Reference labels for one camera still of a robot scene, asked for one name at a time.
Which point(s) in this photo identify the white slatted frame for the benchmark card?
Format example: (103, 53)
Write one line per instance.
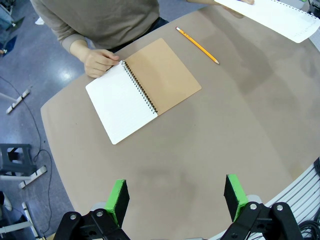
(300, 192)

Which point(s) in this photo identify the white notebook sheet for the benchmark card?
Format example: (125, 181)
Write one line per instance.
(275, 17)

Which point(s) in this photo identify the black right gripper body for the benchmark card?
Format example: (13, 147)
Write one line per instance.
(315, 6)

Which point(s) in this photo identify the person's left hand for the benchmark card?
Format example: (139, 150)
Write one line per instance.
(243, 1)

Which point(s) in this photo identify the yellow pencil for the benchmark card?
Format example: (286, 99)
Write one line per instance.
(197, 45)

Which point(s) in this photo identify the person's left forearm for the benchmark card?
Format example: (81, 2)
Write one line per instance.
(202, 1)

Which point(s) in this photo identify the person's right hand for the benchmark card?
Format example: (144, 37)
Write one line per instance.
(97, 63)

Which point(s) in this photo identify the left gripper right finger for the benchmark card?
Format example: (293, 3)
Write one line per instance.
(235, 197)

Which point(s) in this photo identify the white paper scrap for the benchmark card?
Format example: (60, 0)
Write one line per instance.
(40, 20)

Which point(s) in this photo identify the white shoe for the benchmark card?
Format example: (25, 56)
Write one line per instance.
(7, 203)

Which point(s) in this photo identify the grey plastic step stool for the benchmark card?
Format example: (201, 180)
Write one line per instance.
(15, 165)

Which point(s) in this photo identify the dark blue jeans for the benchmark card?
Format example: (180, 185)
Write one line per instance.
(157, 23)

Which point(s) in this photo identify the spiral notebook kraft cover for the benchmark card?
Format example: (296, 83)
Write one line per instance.
(162, 75)

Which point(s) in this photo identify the white table leg foot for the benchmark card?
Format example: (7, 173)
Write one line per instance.
(27, 212)
(33, 176)
(18, 100)

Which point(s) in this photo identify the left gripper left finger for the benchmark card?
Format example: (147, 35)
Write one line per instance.
(117, 200)

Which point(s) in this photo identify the person's right forearm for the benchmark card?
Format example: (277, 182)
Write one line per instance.
(77, 50)

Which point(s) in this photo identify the person's beige sweater torso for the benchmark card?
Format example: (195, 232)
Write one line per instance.
(100, 20)

